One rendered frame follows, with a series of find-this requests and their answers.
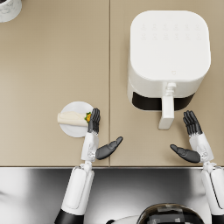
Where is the chicken roll wrap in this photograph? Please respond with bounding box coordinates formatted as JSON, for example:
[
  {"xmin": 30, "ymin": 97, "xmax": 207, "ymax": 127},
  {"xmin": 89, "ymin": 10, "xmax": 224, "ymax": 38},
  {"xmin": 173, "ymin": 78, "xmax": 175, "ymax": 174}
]
[{"xmin": 57, "ymin": 111, "xmax": 93, "ymax": 128}]

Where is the white air fryer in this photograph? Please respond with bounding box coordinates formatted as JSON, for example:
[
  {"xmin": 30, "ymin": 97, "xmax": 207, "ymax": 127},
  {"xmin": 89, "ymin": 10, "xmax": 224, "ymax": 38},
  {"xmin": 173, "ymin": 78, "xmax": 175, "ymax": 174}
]
[{"xmin": 127, "ymin": 10, "xmax": 212, "ymax": 111}]

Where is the white round plate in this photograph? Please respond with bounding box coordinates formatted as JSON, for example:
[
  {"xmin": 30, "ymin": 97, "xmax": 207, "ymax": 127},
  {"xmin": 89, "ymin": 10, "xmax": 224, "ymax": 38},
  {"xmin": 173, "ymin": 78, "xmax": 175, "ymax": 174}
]
[{"xmin": 59, "ymin": 101, "xmax": 95, "ymax": 138}]

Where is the dark round robot body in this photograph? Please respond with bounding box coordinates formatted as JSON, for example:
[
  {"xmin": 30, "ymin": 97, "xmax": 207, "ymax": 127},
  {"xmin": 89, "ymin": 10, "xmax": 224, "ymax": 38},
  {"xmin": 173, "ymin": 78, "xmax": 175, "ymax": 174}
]
[{"xmin": 106, "ymin": 203, "xmax": 206, "ymax": 224}]

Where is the white marbled round pot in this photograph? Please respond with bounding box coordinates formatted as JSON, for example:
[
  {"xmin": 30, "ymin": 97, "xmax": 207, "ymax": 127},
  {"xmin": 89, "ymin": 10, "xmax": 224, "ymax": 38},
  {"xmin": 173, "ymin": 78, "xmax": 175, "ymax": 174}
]
[{"xmin": 0, "ymin": 0, "xmax": 23, "ymax": 24}]

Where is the air fryer drawer with handle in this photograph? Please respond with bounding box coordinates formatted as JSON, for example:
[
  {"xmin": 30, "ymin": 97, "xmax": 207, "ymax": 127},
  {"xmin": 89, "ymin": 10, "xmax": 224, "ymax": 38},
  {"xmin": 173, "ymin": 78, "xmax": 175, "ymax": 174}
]
[{"xmin": 131, "ymin": 81, "xmax": 196, "ymax": 130}]

